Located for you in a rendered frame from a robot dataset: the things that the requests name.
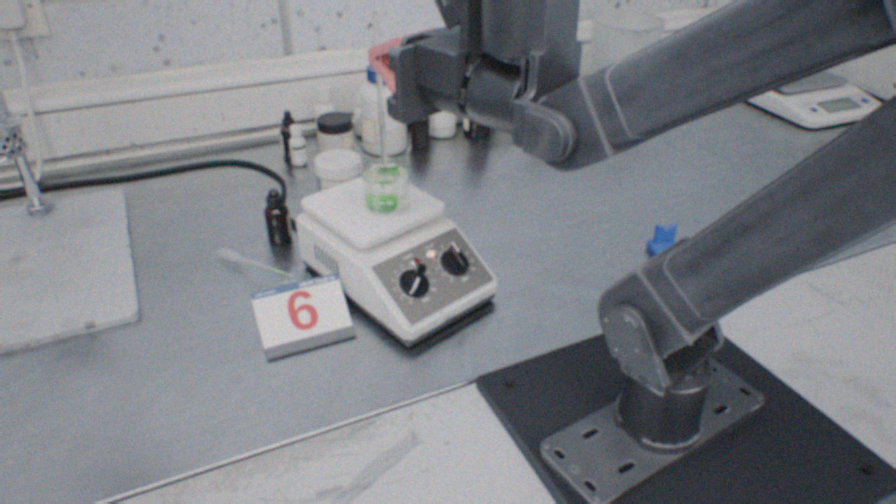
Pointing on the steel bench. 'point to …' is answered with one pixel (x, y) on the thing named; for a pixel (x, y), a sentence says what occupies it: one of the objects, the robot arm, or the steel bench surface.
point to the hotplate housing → (336, 262)
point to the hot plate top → (331, 214)
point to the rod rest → (663, 238)
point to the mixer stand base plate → (66, 270)
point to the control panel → (443, 283)
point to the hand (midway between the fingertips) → (377, 56)
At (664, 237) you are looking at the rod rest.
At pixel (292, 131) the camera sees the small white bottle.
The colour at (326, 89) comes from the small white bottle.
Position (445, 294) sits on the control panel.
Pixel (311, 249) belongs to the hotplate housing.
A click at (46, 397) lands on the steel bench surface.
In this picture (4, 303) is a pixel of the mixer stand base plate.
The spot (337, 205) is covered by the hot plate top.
